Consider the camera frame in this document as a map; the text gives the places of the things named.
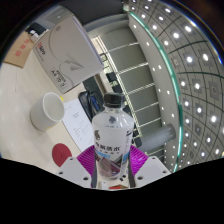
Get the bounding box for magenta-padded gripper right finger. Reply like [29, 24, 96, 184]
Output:
[126, 144, 172, 189]

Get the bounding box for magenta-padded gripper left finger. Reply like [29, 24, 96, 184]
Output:
[55, 148, 98, 189]

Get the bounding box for clear black-capped water bottle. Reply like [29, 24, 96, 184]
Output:
[91, 92, 135, 181]

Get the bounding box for flat round red coaster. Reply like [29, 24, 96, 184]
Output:
[51, 142, 73, 168]

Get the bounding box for white printed paper sheet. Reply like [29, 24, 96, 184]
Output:
[62, 98, 96, 153]

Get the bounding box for white ceramic cup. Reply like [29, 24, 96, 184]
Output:
[30, 92, 66, 132]

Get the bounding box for black desk phone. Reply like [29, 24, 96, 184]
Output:
[77, 90, 105, 123]

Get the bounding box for recessed ceiling lights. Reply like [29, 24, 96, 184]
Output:
[126, 0, 224, 168]

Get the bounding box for white copy paper carton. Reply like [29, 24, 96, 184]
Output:
[32, 15, 105, 94]

